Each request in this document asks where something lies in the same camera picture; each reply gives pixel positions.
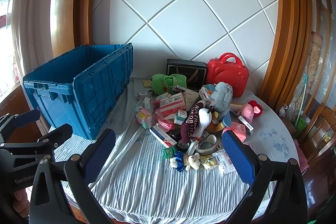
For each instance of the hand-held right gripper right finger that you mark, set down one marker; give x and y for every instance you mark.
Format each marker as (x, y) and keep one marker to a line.
(237, 158)

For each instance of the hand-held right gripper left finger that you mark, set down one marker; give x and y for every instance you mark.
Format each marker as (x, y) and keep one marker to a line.
(101, 153)

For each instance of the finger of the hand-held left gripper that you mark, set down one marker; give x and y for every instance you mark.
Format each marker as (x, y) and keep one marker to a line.
(60, 132)
(26, 116)

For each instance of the yellow green bagged packet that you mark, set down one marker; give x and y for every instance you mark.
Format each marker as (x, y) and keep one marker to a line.
(209, 162)

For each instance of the blue plastic crate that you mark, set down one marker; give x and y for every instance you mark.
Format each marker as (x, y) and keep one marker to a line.
(92, 98)

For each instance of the green plastic jar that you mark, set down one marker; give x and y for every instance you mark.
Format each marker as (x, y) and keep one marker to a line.
(169, 152)

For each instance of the person's left hand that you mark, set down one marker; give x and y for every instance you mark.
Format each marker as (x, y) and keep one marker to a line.
(19, 203)

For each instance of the white sachet packet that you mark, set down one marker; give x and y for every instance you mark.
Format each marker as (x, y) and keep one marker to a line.
(224, 161)

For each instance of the pink flowered box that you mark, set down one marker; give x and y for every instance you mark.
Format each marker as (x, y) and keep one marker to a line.
(236, 132)

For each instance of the grey tape roll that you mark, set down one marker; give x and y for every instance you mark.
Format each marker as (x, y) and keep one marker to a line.
(207, 145)

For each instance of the brown orange plush toy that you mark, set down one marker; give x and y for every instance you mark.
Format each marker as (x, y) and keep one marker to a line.
(216, 127)

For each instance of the small beige bear plush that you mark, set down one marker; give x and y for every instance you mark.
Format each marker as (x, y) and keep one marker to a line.
(194, 161)

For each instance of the pink pig plush toy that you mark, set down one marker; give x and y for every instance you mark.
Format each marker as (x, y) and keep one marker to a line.
(248, 111)

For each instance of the white plush toy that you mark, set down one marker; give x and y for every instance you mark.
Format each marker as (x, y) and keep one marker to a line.
(204, 119)

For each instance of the striped tablecloth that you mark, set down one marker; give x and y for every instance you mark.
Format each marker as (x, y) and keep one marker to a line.
(147, 182)

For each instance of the pastel coloured box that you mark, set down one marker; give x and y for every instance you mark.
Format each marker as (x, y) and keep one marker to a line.
(143, 116)

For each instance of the black tape roll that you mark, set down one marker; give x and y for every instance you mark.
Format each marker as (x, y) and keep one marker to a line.
(182, 145)

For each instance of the maroon lettered cloth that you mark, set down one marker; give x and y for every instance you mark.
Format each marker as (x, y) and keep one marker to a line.
(191, 121)

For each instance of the small blue dressed doll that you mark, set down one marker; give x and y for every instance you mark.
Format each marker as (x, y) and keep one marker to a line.
(178, 161)

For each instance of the blue white long box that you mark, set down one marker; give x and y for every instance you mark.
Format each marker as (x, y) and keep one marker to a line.
(160, 134)

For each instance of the grey plush toy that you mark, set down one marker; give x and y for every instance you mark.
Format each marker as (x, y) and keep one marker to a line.
(223, 95)

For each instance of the green white small box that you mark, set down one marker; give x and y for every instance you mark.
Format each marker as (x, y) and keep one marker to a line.
(181, 117)

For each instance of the pink packet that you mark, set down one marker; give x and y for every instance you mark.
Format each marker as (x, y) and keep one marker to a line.
(166, 123)

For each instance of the pale pink box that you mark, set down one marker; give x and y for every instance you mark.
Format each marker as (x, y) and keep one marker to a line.
(157, 102)

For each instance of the white card box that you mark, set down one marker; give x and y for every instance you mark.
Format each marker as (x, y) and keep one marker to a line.
(190, 98)

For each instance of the yellow notepad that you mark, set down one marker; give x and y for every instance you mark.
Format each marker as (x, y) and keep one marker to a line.
(147, 83)

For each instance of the red toy suitcase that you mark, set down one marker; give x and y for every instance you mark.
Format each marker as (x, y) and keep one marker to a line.
(228, 74)

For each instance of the pink white medicine box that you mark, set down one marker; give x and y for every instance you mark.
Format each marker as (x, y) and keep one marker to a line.
(170, 104)

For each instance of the green mop pole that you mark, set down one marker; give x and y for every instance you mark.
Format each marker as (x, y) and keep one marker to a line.
(302, 100)

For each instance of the wooden chair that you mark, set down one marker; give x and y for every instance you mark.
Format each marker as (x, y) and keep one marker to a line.
(317, 124)

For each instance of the green plush toy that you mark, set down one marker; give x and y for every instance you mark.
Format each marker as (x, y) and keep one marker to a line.
(168, 81)

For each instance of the white curtain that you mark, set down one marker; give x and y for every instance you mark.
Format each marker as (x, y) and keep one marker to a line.
(29, 16)

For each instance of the black gift box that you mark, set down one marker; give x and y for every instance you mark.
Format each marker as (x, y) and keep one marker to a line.
(183, 66)

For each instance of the patterned curtain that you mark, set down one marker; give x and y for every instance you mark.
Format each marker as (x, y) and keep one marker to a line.
(315, 69)

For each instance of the wooden wall frame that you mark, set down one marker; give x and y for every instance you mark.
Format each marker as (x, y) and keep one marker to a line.
(71, 3)
(288, 29)

